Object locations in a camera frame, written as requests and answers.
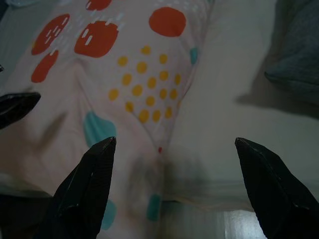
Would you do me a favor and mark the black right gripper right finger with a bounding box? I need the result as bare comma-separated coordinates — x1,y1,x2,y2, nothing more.
234,136,319,239

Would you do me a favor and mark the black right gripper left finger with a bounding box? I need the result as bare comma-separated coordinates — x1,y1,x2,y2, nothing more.
36,136,118,239

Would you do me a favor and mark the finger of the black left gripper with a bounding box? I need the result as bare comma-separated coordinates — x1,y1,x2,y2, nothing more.
0,92,41,130

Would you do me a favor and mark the pink patterned pillow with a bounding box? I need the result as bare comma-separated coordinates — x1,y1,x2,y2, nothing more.
0,0,215,234

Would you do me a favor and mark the grey pillow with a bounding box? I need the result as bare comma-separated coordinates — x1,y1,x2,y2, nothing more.
264,0,319,97

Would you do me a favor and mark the beige sheeted mattress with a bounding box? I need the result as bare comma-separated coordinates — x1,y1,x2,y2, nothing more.
0,0,319,216

